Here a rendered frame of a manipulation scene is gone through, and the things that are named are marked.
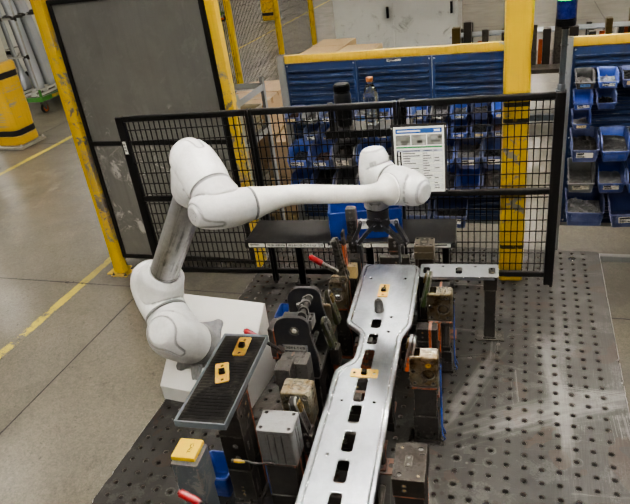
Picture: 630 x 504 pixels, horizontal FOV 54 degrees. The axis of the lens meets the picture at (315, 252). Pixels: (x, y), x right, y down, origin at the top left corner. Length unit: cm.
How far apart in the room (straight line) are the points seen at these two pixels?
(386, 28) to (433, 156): 599
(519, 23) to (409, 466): 164
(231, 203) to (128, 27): 256
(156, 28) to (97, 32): 43
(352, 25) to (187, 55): 486
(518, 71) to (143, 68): 244
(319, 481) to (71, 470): 199
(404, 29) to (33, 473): 676
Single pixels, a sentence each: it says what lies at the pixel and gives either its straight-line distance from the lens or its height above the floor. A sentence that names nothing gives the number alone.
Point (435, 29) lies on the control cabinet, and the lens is 843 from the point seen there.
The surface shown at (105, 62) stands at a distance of 432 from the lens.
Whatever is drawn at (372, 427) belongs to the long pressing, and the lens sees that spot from 173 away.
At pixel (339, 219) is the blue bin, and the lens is 254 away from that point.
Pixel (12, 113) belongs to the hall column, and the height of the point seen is 47.
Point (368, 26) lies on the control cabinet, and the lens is 856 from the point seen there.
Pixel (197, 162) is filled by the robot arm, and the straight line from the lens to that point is 180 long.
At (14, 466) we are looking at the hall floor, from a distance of 360.
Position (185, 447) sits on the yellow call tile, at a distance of 156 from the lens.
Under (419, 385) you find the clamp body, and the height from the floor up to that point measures 94.
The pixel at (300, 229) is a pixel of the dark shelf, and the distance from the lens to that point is 273.
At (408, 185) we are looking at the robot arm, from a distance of 188.
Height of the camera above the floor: 221
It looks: 28 degrees down
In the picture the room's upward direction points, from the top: 8 degrees counter-clockwise
